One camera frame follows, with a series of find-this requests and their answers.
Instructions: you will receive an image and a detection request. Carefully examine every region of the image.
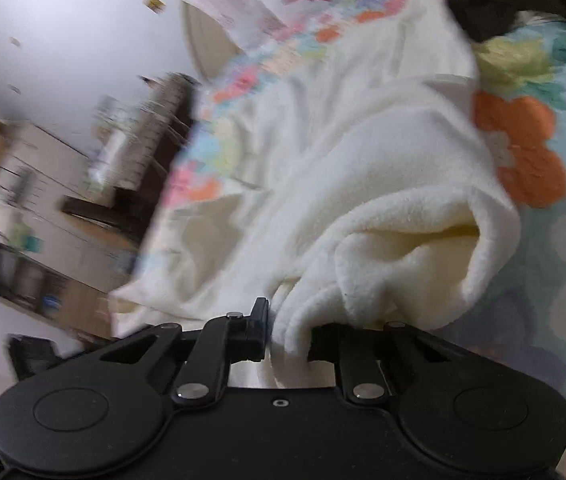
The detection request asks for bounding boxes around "white fleece garment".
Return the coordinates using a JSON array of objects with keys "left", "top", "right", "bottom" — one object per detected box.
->
[{"left": 110, "top": 0, "right": 520, "bottom": 387}]

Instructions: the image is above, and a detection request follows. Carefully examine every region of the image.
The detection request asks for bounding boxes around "beige cabinet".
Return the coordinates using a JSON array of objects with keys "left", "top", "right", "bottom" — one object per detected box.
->
[{"left": 0, "top": 122, "right": 132, "bottom": 339}]

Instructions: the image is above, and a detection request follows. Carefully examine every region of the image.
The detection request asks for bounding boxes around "dark wooden nightstand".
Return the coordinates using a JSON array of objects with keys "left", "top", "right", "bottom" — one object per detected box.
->
[{"left": 58, "top": 74, "right": 198, "bottom": 252}]

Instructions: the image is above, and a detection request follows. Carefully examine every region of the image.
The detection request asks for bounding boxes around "floral quilted bedspread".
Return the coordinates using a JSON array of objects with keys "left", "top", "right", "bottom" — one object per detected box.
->
[{"left": 132, "top": 0, "right": 566, "bottom": 441}]

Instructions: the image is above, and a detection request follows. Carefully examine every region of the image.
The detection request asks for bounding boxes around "patterned pillow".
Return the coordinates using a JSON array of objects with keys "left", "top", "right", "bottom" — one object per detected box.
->
[{"left": 183, "top": 0, "right": 284, "bottom": 50}]

